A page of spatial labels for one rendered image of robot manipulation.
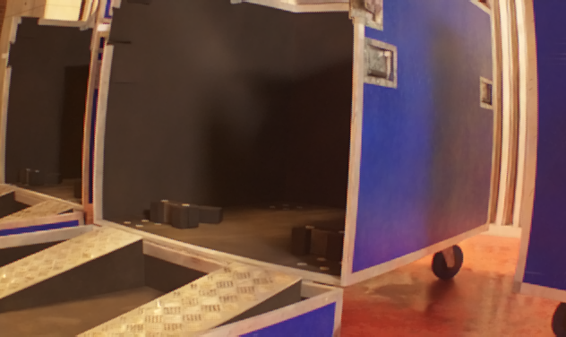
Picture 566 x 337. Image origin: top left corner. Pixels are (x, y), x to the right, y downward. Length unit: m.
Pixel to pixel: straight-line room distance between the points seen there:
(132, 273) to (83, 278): 0.19
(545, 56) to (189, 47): 1.30
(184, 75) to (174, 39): 0.14
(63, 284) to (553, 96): 1.25
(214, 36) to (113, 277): 0.99
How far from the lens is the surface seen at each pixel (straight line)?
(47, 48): 3.02
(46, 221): 2.14
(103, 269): 1.71
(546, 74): 1.38
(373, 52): 1.49
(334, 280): 1.45
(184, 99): 2.24
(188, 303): 1.37
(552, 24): 1.38
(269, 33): 2.58
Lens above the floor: 0.51
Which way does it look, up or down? 5 degrees down
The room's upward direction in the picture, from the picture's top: 3 degrees clockwise
